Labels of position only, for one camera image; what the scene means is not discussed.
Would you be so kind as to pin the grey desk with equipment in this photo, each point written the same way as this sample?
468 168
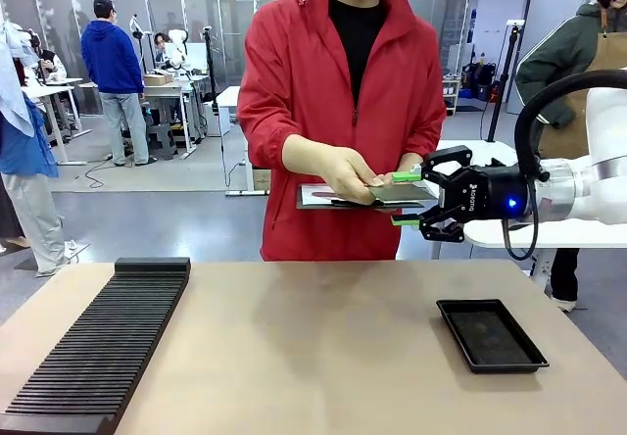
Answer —
171 92

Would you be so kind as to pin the black bag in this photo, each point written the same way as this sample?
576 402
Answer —
482 80

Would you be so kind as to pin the person's right forearm, red sleeve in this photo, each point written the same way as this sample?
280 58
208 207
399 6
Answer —
269 148

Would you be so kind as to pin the person in red jacket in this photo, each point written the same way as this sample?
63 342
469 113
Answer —
338 87

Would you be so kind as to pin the dark tray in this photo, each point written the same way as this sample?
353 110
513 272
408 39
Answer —
318 197

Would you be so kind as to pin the person in green jacket, apron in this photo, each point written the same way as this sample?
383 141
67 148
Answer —
568 62

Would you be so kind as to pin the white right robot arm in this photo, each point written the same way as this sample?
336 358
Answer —
597 180

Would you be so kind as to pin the person in light blue shirt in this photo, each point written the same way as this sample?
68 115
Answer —
24 160

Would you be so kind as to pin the black camera tripod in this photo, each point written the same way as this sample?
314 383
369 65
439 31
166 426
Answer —
210 67

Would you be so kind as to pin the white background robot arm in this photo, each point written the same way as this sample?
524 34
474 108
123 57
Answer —
175 45

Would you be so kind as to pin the grey plate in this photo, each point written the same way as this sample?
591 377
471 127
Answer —
399 192

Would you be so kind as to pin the person in blue hoodie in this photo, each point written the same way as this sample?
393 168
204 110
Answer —
112 67

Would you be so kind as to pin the brown cardboard box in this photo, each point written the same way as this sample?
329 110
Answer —
158 79

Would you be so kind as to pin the person's left forearm, red sleeve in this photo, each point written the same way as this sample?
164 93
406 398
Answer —
421 141

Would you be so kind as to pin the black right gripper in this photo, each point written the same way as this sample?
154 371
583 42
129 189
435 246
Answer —
495 192

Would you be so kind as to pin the white shelf unit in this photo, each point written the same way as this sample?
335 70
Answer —
453 94

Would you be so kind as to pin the black plastic tray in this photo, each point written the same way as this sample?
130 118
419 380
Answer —
490 337

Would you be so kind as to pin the grey plastic stool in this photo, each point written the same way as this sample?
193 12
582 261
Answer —
161 141

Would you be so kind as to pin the black slotted PCB rack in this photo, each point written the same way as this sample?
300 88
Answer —
103 337

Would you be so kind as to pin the seated person with dark hair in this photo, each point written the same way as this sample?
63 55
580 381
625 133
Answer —
160 45

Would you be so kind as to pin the white desk with metal legs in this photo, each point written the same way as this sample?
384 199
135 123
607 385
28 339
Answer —
54 87

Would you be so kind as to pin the person's right hand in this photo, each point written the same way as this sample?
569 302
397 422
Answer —
338 170

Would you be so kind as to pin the black stand with white light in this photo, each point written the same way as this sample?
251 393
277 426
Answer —
509 62

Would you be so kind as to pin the small white table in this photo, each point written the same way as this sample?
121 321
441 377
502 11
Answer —
230 97

